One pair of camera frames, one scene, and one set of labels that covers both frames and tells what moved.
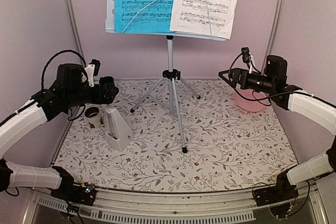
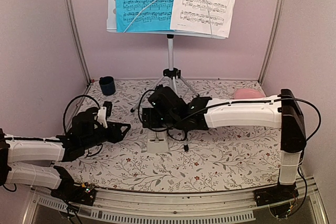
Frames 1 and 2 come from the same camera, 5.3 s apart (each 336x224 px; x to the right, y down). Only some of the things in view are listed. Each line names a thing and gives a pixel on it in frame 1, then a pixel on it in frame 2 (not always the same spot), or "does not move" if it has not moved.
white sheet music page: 205,3 does not move
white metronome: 118,133 to 157,142
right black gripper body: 266,82 to 148,115
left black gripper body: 107,98 to 94,141
